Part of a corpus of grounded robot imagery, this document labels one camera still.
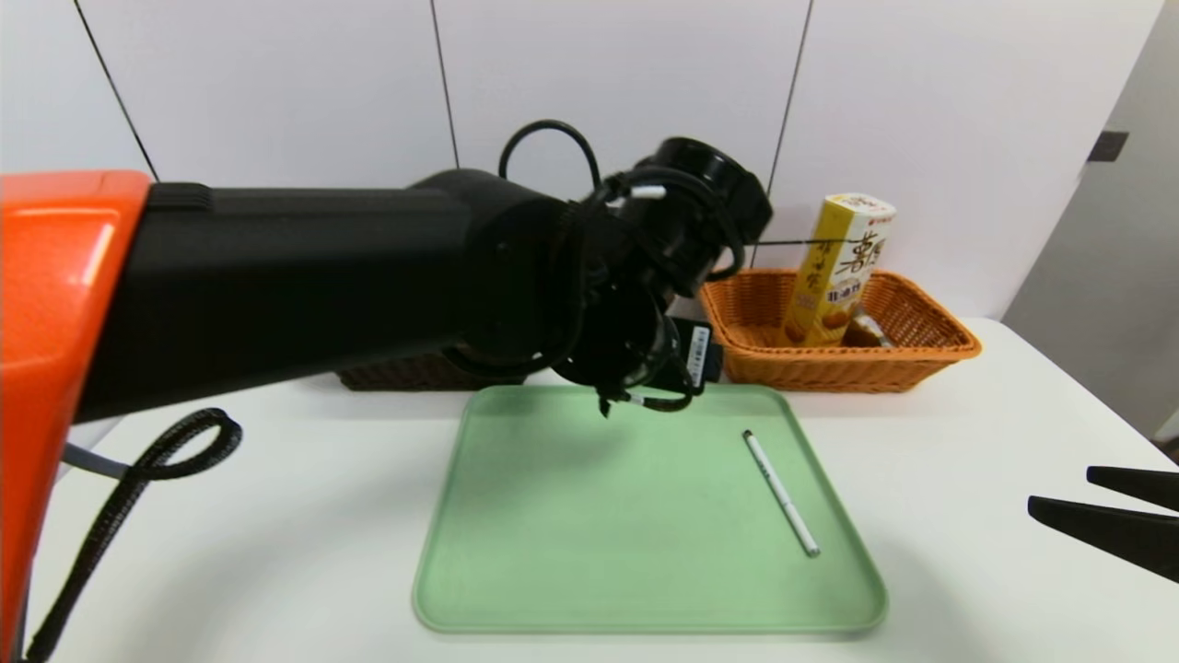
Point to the orange wicker basket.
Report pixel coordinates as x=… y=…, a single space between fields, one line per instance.
x=921 y=354

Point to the light green plastic tray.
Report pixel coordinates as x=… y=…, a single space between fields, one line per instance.
x=599 y=552

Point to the yellow hexagonal snack box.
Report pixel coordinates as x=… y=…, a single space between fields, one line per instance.
x=834 y=267

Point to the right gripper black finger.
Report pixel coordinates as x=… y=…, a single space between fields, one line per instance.
x=1114 y=534
x=1142 y=483

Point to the white stylus pen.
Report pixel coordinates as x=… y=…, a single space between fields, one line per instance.
x=781 y=493

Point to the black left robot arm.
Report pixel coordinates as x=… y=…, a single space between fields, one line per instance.
x=322 y=267

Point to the dark brown wicker basket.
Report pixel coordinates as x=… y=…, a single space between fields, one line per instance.
x=414 y=373

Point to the clear chocolate snack packet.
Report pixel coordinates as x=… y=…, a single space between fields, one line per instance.
x=866 y=331

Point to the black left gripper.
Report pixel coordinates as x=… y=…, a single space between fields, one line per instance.
x=695 y=349

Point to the dark wall fixture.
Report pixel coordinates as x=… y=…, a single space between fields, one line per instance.
x=1105 y=147

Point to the thin black zip tie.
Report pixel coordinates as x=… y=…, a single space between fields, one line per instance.
x=783 y=242

